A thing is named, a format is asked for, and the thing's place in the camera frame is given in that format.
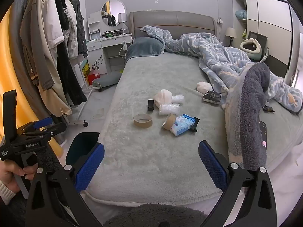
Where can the red box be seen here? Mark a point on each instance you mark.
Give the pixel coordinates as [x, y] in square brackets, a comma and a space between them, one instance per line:
[93, 78]

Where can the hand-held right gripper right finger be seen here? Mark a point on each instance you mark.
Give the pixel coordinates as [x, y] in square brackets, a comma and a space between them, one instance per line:
[213, 167]

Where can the yellow green bag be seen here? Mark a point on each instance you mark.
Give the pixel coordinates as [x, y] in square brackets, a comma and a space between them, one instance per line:
[85, 69]

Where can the blue white tissue packet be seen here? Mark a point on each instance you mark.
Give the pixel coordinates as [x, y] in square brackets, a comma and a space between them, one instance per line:
[183, 124]

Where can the person's left forearm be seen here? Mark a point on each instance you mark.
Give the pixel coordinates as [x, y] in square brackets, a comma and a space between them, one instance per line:
[6, 194]

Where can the yellow green toy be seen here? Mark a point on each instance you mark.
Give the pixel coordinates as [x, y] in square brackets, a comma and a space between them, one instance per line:
[243, 36]

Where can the light blue plush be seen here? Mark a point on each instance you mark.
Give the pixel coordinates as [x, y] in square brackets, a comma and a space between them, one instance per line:
[241, 14]

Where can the white shirt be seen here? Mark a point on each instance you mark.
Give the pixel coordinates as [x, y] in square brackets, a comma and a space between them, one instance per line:
[54, 26]

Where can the yellow curtain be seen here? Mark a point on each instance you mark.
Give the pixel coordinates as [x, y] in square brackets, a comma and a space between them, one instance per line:
[14, 75]

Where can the large white cloth bundle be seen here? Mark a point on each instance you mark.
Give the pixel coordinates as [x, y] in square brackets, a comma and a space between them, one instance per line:
[163, 97]

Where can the silver table lamp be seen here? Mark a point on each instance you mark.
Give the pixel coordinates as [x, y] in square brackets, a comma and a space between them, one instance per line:
[122, 17]

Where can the white puffer jacket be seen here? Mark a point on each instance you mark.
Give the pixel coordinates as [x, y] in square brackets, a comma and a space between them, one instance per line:
[71, 40]

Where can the white green cat bed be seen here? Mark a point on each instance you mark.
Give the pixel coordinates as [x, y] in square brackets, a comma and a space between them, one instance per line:
[253, 52]

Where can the black curved plastic piece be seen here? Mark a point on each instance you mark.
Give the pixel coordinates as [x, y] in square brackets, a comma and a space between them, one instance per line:
[195, 124]

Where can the white bedside lamp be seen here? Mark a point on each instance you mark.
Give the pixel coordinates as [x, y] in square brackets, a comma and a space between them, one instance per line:
[230, 33]

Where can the dark grey knit vest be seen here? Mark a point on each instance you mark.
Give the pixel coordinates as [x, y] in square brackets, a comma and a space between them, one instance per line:
[80, 33]

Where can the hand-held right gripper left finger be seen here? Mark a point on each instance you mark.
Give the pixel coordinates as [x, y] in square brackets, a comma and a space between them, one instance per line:
[90, 167]

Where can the blue patterned blanket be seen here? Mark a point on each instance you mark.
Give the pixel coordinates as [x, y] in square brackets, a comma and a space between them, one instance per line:
[220, 59]

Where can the small black packet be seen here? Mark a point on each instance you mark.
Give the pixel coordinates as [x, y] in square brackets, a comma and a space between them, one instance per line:
[268, 109]

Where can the small white cloth bundle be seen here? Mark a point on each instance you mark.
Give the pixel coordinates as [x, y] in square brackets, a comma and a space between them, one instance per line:
[204, 86]

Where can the black chair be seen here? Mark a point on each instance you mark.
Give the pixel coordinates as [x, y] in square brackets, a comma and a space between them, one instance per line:
[261, 39]

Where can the black garment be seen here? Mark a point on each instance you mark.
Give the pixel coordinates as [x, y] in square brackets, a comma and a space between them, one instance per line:
[68, 80]

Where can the brown tape roll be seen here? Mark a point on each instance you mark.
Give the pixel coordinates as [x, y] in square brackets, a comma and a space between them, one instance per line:
[142, 124]
[168, 123]

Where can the clear plastic bag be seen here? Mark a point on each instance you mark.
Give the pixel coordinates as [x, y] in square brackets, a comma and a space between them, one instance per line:
[169, 109]
[177, 98]

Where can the white power strip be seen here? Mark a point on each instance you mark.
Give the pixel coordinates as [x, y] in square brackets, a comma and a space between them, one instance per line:
[123, 46]

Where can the grey bed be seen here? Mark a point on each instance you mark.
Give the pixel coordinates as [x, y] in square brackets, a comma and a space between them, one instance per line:
[153, 151]

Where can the person's left hand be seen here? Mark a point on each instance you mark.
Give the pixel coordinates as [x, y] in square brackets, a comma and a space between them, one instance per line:
[9, 172]

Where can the dark green trash bin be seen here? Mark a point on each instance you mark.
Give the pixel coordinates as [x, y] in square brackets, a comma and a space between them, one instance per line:
[81, 146]

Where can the grey-blue pillow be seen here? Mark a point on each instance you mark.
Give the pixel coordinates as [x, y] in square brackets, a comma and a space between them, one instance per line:
[144, 47]

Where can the beige coat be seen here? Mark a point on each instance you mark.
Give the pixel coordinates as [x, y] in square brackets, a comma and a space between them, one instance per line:
[40, 71]

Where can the small black box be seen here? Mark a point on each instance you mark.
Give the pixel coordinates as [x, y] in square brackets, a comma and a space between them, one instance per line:
[150, 105]

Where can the round mirror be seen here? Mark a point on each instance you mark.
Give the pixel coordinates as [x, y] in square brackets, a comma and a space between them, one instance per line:
[116, 9]

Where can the grey cushioned stool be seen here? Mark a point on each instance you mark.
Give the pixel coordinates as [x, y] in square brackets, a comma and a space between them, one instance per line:
[106, 79]

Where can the white wardrobe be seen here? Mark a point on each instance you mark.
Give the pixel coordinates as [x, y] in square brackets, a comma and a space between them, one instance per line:
[269, 16]

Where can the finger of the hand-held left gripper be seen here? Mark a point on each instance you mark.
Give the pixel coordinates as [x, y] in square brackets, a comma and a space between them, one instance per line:
[42, 122]
[56, 128]

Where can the black printed packet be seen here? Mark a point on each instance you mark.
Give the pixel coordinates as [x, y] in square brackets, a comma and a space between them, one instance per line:
[211, 97]

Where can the white dressing table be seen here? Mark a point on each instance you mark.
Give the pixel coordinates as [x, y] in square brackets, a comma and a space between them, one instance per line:
[109, 42]

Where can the white wall charger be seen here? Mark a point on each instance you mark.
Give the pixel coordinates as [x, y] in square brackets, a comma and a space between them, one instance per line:
[220, 21]

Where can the person's grey fleece clothing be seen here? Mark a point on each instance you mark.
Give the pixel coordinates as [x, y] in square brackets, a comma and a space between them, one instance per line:
[153, 215]

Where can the white clothes rack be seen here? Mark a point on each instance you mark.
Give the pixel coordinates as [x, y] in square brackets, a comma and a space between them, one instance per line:
[90, 88]

